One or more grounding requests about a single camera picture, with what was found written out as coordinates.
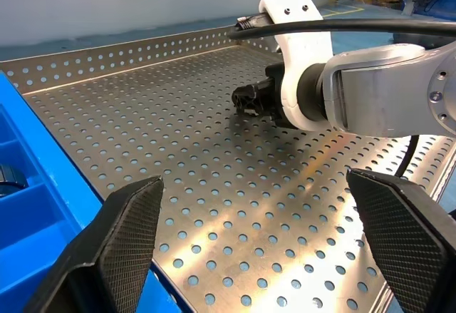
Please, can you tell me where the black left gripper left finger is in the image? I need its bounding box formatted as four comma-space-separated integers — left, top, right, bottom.
24, 175, 165, 313

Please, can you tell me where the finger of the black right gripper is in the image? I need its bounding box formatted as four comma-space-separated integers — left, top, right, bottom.
231, 83, 259, 116

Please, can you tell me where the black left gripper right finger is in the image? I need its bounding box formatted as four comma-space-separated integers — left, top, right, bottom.
346, 168, 456, 313

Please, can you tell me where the blue compartment tray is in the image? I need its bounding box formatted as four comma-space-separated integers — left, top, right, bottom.
0, 70, 181, 313

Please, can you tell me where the dark metal cylindrical part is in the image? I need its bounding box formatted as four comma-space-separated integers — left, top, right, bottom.
0, 164, 29, 197

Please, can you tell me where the perforated metal tray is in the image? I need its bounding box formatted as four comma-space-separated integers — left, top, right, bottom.
0, 31, 456, 313

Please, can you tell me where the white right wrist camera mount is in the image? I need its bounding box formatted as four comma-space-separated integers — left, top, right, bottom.
258, 0, 335, 131

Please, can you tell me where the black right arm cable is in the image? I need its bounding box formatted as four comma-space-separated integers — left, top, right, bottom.
227, 15, 456, 178

